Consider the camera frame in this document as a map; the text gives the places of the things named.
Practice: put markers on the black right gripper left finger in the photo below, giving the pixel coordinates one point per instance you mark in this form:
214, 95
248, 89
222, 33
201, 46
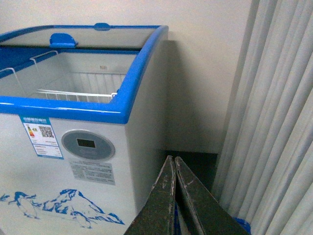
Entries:
158, 214

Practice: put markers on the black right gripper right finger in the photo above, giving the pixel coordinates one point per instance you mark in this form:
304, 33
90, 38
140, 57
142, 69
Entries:
201, 212

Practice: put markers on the sliding glass lid blue handle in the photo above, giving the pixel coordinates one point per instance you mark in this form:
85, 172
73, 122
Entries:
106, 40

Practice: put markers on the pale instruction sticker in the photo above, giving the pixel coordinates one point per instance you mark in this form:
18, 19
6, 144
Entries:
89, 171

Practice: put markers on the white vertical curtain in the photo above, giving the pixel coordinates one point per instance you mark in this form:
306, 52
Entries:
265, 171

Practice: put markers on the oval grey control panel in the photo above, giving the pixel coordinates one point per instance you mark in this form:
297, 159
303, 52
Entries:
88, 145

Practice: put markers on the white chest freezer blue rim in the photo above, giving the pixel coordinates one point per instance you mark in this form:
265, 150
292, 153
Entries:
82, 126

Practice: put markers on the blue energy label sticker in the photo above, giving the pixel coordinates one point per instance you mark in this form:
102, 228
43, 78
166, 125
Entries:
42, 137

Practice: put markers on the white wire freezer basket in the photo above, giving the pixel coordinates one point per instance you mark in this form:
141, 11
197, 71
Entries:
69, 76

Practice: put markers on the rear glass lid blue handle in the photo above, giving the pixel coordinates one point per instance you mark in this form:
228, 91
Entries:
98, 26

